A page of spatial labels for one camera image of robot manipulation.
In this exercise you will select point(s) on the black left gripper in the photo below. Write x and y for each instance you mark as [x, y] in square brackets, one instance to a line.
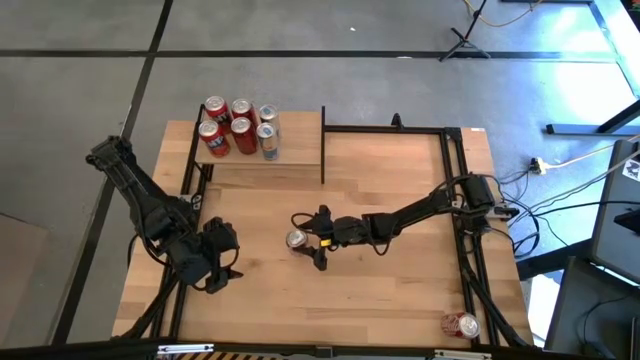
[220, 242]

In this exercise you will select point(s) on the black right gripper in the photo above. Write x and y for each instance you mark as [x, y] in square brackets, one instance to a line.
[350, 231]

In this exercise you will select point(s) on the plain red soda can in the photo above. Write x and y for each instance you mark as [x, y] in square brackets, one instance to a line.
[242, 107]
[244, 137]

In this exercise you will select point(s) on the red can with white lettering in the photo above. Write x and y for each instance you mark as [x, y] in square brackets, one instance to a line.
[212, 137]
[216, 106]

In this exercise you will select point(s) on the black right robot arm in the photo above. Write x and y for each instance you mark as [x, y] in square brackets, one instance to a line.
[410, 212]

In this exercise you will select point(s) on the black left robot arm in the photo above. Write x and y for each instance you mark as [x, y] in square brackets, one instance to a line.
[130, 180]

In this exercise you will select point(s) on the yellow black hazard tape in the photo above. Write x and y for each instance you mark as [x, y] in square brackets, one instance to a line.
[225, 356]

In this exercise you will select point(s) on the silver metal plate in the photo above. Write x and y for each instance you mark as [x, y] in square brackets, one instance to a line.
[185, 348]
[462, 355]

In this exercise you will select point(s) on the red Coca-Cola can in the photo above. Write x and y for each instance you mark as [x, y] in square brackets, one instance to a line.
[457, 325]

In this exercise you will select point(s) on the black power adapter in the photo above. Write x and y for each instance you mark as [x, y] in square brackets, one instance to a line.
[505, 212]

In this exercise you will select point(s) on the white power strip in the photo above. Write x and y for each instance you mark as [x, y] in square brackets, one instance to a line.
[538, 165]

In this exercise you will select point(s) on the black tripod stand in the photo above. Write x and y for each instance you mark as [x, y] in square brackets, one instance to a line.
[467, 37]

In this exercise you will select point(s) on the dark cabinet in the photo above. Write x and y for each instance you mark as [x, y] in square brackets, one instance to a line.
[575, 310]

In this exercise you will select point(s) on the black metal bar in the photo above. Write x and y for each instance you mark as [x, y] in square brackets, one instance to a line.
[575, 129]

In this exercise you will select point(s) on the grey desk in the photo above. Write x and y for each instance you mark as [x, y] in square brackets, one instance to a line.
[615, 225]

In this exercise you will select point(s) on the silver mounting bracket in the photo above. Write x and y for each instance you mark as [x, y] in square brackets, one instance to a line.
[196, 200]

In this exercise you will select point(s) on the black aluminium table frame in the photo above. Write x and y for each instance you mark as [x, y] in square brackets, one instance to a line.
[450, 150]

